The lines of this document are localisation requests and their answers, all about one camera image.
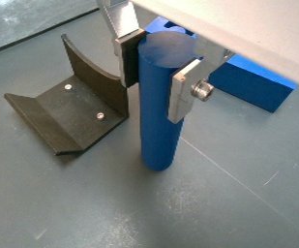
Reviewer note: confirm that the blue shape-sorting board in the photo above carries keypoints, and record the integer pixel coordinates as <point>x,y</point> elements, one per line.
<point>240,78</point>

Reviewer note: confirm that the black curved cradle stand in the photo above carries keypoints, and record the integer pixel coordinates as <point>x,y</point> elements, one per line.
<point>76,112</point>

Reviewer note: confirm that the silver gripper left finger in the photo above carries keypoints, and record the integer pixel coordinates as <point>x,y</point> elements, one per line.
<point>121,22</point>

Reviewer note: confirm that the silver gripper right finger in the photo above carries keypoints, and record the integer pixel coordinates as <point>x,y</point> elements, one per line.
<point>189,80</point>

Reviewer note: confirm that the blue round cylinder peg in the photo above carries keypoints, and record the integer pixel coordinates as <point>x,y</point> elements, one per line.
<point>164,51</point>

